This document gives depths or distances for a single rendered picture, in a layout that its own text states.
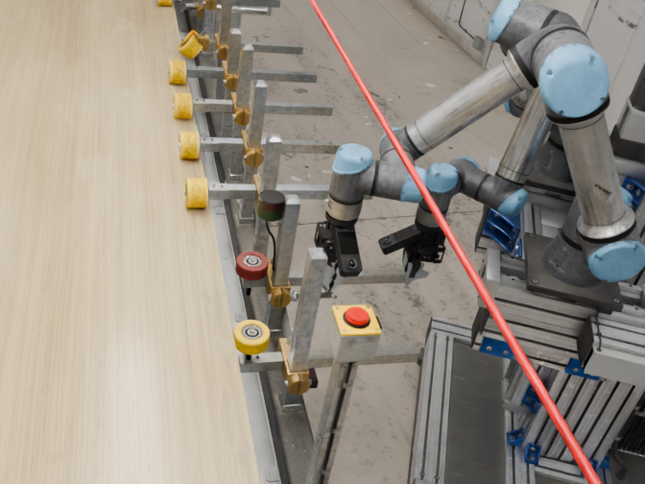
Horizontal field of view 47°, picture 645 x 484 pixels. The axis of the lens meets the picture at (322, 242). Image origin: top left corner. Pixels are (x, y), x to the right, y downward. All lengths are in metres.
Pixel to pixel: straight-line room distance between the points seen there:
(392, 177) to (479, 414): 1.28
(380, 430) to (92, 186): 1.33
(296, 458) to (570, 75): 0.97
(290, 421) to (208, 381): 0.29
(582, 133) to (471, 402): 1.36
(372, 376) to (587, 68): 1.77
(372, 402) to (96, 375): 1.44
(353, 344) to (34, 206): 1.05
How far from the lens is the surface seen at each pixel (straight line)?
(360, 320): 1.23
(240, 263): 1.82
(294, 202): 1.68
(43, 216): 1.98
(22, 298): 1.74
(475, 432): 2.53
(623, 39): 4.73
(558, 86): 1.40
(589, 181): 1.54
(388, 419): 2.76
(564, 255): 1.81
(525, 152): 1.83
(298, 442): 1.72
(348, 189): 1.50
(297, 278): 1.88
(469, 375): 2.71
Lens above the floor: 2.04
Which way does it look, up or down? 36 degrees down
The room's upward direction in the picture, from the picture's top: 11 degrees clockwise
